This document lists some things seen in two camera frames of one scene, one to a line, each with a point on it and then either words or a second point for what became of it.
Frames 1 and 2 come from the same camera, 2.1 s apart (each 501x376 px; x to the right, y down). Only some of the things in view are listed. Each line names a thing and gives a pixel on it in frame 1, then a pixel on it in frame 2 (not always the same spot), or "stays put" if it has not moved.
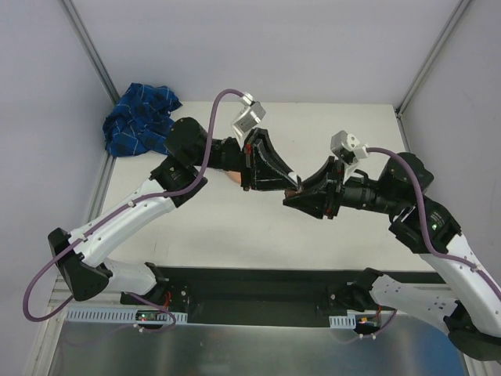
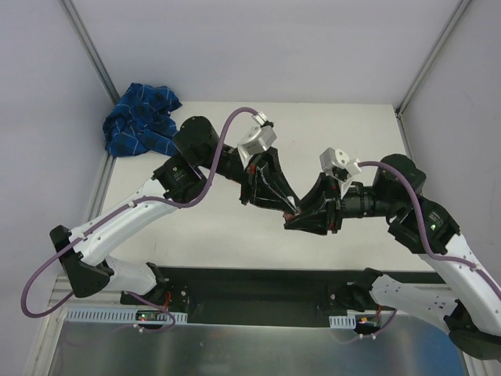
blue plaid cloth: x=142 y=121 stays put
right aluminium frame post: x=412 y=86 stays put
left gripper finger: x=272 y=173 to x=262 y=194
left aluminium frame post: x=78 y=29 stays put
